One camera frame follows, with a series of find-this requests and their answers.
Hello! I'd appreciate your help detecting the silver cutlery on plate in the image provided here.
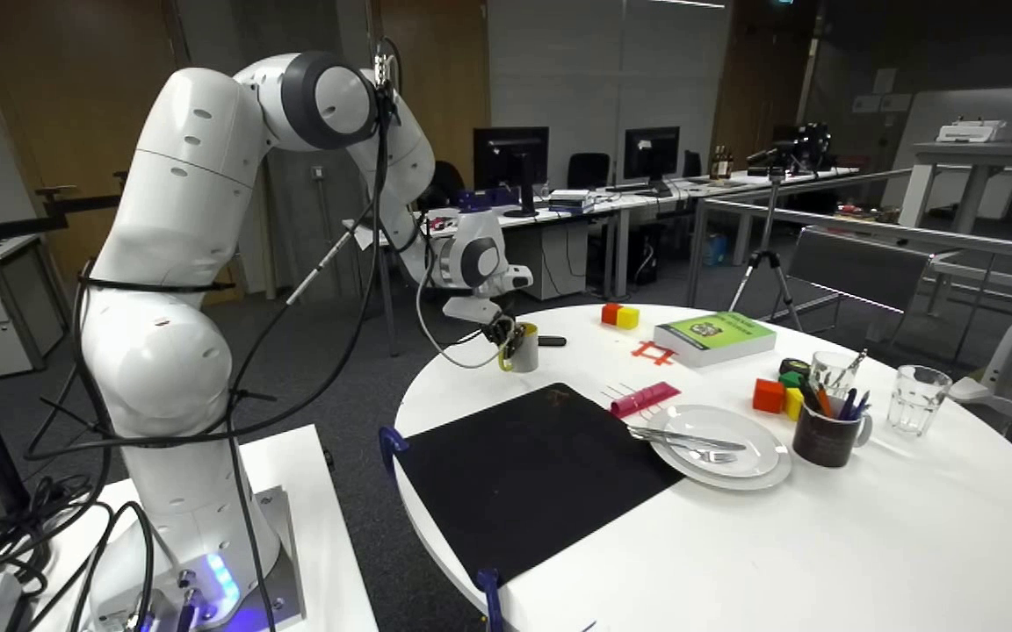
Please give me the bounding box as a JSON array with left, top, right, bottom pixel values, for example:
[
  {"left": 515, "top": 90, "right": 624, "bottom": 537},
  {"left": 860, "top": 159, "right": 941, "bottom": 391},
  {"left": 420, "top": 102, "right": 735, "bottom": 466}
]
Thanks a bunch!
[{"left": 627, "top": 425, "right": 746, "bottom": 452}]

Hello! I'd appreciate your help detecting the white mug yellow inside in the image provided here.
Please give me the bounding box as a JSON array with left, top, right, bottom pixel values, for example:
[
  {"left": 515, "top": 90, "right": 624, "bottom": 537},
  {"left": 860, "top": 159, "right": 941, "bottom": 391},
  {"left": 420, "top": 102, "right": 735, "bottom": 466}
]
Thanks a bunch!
[{"left": 497, "top": 323, "right": 537, "bottom": 372}]

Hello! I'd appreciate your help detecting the clear drinking glass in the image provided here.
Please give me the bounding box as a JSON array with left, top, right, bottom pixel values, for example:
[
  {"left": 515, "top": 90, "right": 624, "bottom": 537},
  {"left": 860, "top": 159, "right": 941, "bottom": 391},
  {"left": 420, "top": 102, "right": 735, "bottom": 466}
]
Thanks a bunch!
[{"left": 885, "top": 367, "right": 953, "bottom": 440}]

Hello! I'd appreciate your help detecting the white office desk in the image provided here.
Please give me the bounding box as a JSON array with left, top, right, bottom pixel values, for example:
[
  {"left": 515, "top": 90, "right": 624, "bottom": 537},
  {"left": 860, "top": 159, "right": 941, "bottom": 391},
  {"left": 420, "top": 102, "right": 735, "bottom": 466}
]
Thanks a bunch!
[{"left": 339, "top": 161, "right": 870, "bottom": 336}]

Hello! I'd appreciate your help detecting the black mat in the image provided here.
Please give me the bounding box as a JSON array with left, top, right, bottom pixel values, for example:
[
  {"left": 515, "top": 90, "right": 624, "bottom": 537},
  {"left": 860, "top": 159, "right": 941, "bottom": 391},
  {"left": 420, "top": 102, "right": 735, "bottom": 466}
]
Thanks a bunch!
[{"left": 398, "top": 382, "right": 679, "bottom": 584}]

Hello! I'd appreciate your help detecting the white robot base table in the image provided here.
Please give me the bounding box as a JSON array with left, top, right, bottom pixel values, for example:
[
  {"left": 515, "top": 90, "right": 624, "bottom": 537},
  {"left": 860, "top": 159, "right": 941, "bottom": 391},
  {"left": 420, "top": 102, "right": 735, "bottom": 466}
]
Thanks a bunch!
[{"left": 0, "top": 429, "right": 376, "bottom": 632}]

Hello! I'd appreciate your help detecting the pink plastic piece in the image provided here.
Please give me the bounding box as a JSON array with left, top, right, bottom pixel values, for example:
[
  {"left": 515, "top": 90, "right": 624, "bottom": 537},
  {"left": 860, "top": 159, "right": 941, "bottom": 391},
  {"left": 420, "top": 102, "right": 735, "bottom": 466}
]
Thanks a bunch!
[{"left": 607, "top": 382, "right": 679, "bottom": 417}]

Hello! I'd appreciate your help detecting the right computer monitor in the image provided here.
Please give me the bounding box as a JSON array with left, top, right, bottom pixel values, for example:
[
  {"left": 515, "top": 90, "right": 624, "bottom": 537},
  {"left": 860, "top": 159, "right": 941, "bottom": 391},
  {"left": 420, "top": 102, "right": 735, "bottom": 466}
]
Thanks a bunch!
[{"left": 620, "top": 127, "right": 679, "bottom": 184}]

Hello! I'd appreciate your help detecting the green book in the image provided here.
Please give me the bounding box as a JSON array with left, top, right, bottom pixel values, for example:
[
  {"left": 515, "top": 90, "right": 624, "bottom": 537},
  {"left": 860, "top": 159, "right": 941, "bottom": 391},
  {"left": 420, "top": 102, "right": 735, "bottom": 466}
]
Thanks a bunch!
[{"left": 653, "top": 312, "right": 777, "bottom": 370}]

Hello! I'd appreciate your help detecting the left computer monitor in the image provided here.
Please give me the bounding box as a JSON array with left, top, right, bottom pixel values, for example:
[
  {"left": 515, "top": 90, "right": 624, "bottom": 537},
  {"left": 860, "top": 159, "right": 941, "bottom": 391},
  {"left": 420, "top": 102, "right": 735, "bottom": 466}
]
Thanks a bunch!
[{"left": 475, "top": 127, "right": 547, "bottom": 216}]

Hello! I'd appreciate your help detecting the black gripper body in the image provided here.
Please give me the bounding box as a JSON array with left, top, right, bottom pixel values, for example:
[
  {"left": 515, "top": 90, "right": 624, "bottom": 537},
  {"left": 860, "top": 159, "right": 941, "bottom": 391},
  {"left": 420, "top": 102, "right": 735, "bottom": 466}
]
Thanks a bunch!
[{"left": 441, "top": 294, "right": 514, "bottom": 331}]

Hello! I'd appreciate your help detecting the orange flat plastic piece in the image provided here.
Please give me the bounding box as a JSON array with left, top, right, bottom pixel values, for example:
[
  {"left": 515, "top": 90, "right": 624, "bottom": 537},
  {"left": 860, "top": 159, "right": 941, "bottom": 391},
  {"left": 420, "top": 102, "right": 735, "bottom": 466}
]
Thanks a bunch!
[{"left": 631, "top": 340, "right": 673, "bottom": 367}]

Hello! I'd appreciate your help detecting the blue clamp far side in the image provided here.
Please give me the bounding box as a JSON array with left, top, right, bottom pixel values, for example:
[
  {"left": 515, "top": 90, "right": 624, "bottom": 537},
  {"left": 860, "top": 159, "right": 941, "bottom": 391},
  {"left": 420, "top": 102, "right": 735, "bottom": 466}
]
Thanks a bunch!
[{"left": 376, "top": 425, "right": 406, "bottom": 461}]

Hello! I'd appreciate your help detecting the white plate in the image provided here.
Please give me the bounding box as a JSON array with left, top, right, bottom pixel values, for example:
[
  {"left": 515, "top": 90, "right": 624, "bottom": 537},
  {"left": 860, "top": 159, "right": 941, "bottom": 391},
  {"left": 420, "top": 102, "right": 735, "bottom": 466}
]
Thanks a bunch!
[{"left": 645, "top": 405, "right": 789, "bottom": 491}]

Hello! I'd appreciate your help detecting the blue clamp near robot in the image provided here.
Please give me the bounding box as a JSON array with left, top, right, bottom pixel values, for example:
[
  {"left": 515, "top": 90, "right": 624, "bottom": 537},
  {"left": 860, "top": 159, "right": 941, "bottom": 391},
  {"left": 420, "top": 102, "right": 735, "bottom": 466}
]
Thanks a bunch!
[{"left": 475, "top": 568, "right": 507, "bottom": 632}]

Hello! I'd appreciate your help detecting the computer monitor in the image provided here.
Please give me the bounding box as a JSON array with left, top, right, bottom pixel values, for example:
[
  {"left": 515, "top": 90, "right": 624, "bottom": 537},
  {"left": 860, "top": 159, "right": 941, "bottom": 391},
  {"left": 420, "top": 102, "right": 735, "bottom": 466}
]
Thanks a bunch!
[
  {"left": 620, "top": 127, "right": 679, "bottom": 184},
  {"left": 475, "top": 127, "right": 547, "bottom": 216}
]

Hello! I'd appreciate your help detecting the dark pen holder mug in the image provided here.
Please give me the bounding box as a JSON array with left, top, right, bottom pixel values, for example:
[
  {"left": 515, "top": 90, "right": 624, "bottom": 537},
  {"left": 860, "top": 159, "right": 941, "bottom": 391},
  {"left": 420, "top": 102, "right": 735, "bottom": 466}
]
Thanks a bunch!
[{"left": 789, "top": 409, "right": 870, "bottom": 466}]

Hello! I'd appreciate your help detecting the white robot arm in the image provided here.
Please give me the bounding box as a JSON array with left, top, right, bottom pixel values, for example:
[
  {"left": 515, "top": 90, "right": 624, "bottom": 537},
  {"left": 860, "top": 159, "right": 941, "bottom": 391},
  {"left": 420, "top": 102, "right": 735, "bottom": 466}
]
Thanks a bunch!
[{"left": 79, "top": 54, "right": 535, "bottom": 626}]

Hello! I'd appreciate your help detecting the camera tripod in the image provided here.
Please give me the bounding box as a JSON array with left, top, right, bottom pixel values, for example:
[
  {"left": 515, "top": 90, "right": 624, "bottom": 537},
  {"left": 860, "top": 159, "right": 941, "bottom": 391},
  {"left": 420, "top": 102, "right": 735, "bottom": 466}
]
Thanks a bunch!
[{"left": 728, "top": 140, "right": 797, "bottom": 315}]

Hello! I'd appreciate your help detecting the red yellow block pair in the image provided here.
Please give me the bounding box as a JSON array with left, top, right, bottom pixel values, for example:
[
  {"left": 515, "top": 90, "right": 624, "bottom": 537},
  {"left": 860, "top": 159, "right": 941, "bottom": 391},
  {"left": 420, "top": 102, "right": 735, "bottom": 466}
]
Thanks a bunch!
[{"left": 602, "top": 302, "right": 640, "bottom": 331}]

